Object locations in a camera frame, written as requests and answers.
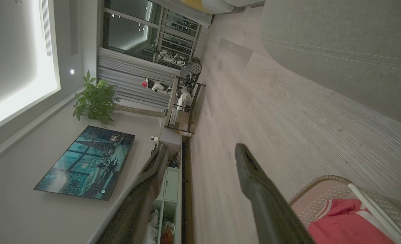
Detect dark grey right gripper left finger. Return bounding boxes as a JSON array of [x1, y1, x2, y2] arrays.
[[95, 144, 169, 244]]

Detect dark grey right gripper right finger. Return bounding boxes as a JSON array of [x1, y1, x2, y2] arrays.
[[235, 143, 315, 244]]

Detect red and white cloth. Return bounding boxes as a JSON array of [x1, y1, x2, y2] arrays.
[[307, 199, 397, 244]]

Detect grey and yellow sofa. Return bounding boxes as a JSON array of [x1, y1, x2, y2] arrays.
[[180, 0, 401, 129]]

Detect mint green television cabinet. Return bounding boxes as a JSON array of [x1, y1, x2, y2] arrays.
[[143, 123, 192, 244]]

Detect woven laundry basket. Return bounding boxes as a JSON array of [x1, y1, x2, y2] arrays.
[[288, 175, 401, 244]]

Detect cardboard box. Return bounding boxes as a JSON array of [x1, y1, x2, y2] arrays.
[[176, 110, 195, 137]]

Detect round coffee table metal legs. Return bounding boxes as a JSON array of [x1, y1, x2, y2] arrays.
[[164, 76, 207, 135]]

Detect green potted tree plant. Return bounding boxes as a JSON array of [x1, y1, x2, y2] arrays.
[[73, 70, 165, 128]]

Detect white appliance under table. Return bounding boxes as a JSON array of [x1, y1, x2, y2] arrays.
[[177, 87, 191, 109]]

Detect robot figure with santa hat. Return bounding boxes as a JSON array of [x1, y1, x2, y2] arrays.
[[141, 78, 174, 96]]

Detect grey curtain beside plant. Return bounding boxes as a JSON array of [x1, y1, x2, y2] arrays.
[[97, 47, 181, 111]]

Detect white humanoid robot figure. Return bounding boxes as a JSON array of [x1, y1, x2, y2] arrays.
[[156, 49, 187, 67]]

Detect balcony glass window door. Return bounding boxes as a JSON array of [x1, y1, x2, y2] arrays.
[[102, 0, 202, 69]]

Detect ceiling air vent grille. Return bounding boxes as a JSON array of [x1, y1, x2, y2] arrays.
[[40, 0, 53, 57]]

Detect wall-mounted flat television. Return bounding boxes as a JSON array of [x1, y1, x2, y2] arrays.
[[34, 125, 136, 201]]

